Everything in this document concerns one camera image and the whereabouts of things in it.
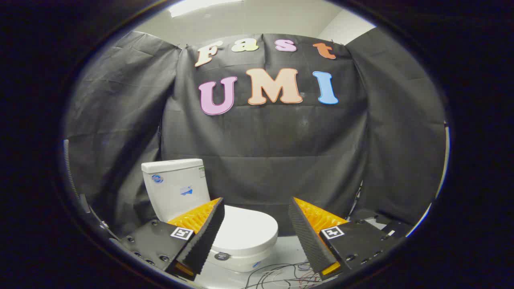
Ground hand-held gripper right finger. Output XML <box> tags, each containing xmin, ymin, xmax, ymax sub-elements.
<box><xmin>288</xmin><ymin>197</ymin><xmax>407</xmax><ymax>281</ymax></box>

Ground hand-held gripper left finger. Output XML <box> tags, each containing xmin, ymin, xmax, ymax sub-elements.
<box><xmin>118</xmin><ymin>197</ymin><xmax>225</xmax><ymax>281</ymax></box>

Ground black backdrop cloth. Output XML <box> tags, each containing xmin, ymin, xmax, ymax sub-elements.
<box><xmin>64</xmin><ymin>30</ymin><xmax>448</xmax><ymax>238</ymax></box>

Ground black flat box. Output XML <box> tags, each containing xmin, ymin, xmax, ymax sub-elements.
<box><xmin>375</xmin><ymin>219</ymin><xmax>414</xmax><ymax>239</ymax></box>

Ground tangle of cables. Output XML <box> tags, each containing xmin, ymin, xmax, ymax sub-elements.
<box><xmin>243</xmin><ymin>261</ymin><xmax>324</xmax><ymax>289</ymax></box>

